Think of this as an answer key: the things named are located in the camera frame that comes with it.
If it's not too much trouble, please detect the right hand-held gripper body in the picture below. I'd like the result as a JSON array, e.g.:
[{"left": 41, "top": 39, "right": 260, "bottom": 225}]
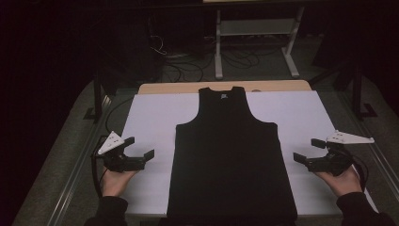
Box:
[{"left": 307, "top": 130, "right": 375, "bottom": 177}]

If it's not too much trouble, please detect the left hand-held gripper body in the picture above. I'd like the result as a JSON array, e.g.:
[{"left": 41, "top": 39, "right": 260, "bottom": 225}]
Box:
[{"left": 97, "top": 131, "right": 141, "bottom": 173}]

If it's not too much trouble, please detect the black tank top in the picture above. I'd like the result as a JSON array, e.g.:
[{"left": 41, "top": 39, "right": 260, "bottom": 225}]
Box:
[{"left": 166, "top": 86, "right": 298, "bottom": 226}]

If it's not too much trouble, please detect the person's right hand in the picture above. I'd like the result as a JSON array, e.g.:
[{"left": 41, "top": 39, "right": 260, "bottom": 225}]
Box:
[{"left": 314, "top": 168, "right": 363, "bottom": 198}]

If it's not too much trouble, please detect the person's left hand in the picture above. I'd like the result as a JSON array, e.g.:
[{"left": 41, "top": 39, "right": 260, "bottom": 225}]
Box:
[{"left": 101, "top": 169, "right": 139, "bottom": 198}]

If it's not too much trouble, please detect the white table cover sheet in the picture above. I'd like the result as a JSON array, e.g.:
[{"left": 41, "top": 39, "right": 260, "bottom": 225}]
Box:
[{"left": 120, "top": 90, "right": 379, "bottom": 218}]

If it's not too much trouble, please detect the black stand leg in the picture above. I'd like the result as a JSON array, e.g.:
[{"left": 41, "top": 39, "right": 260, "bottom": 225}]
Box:
[
  {"left": 84, "top": 71, "right": 107, "bottom": 121},
  {"left": 350, "top": 62, "right": 379, "bottom": 121}
]

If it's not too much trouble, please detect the white metal stand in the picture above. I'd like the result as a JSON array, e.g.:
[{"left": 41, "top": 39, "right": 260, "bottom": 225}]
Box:
[{"left": 214, "top": 6, "right": 306, "bottom": 80}]

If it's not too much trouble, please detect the long black floor cable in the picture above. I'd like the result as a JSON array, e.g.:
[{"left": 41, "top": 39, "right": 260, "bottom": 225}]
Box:
[{"left": 104, "top": 96, "right": 136, "bottom": 137}]

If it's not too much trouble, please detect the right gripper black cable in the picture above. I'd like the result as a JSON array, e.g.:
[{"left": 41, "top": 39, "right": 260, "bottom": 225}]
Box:
[{"left": 344, "top": 150, "right": 370, "bottom": 192}]

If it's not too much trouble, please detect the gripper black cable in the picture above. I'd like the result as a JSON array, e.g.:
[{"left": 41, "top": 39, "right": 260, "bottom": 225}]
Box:
[
  {"left": 90, "top": 153, "right": 109, "bottom": 198},
  {"left": 344, "top": 150, "right": 370, "bottom": 192}
]

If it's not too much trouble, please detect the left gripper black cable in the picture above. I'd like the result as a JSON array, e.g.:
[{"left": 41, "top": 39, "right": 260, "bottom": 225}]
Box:
[{"left": 90, "top": 153, "right": 109, "bottom": 198}]

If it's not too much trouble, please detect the aluminium floor rail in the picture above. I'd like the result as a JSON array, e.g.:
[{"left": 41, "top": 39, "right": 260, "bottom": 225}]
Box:
[
  {"left": 338, "top": 90, "right": 399, "bottom": 202},
  {"left": 46, "top": 93, "right": 115, "bottom": 226}
]

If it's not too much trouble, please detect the black floor cable bundle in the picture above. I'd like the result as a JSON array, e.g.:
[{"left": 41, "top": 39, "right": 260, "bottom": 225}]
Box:
[
  {"left": 221, "top": 46, "right": 262, "bottom": 70},
  {"left": 161, "top": 51, "right": 206, "bottom": 83}
]

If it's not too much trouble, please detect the white thin cable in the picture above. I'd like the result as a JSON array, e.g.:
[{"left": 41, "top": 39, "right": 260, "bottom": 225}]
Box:
[{"left": 149, "top": 33, "right": 168, "bottom": 57}]

